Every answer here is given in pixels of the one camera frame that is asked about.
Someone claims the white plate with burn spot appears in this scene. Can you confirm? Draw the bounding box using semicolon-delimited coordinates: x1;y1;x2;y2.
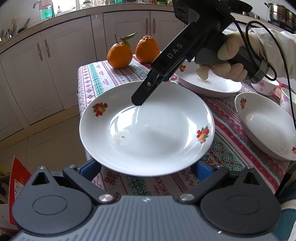
175;60;242;98

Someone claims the floral white bowl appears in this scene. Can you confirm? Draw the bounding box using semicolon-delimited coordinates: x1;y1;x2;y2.
251;77;280;96
280;87;296;117

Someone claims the white sleeve right forearm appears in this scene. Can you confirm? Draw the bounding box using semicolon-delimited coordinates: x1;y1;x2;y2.
249;28;295;79

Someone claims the right gloved hand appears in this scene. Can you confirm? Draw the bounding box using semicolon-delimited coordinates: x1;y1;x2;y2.
196;31;247;82

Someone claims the patterned tablecloth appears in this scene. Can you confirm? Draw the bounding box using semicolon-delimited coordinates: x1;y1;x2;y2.
76;54;291;197

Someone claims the orange without leaf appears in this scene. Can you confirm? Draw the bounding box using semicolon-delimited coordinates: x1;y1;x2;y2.
135;36;160;64

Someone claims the red cardboard box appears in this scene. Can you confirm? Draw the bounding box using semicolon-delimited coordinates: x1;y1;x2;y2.
9;156;31;225

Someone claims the orange with green leaf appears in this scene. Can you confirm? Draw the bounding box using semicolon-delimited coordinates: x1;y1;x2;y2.
107;33;137;69

